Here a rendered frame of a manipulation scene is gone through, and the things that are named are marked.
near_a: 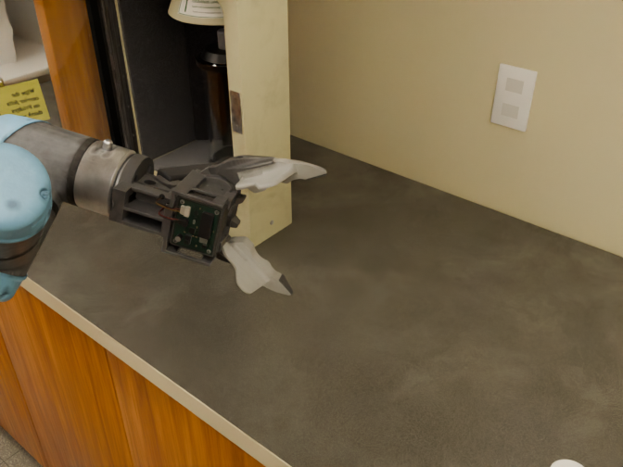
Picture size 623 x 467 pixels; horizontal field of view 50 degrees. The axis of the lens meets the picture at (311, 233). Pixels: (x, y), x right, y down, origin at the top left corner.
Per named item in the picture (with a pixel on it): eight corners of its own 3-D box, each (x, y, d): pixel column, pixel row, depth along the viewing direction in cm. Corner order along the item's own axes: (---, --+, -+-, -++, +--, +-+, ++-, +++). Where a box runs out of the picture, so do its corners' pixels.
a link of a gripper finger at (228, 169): (283, 190, 68) (210, 213, 71) (286, 184, 70) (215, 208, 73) (265, 149, 67) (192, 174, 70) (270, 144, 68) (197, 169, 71)
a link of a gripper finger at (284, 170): (319, 190, 63) (234, 216, 66) (328, 170, 69) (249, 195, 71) (307, 160, 62) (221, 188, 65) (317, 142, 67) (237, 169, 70)
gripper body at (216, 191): (215, 271, 67) (103, 235, 68) (238, 236, 75) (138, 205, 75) (229, 205, 64) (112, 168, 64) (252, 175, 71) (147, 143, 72)
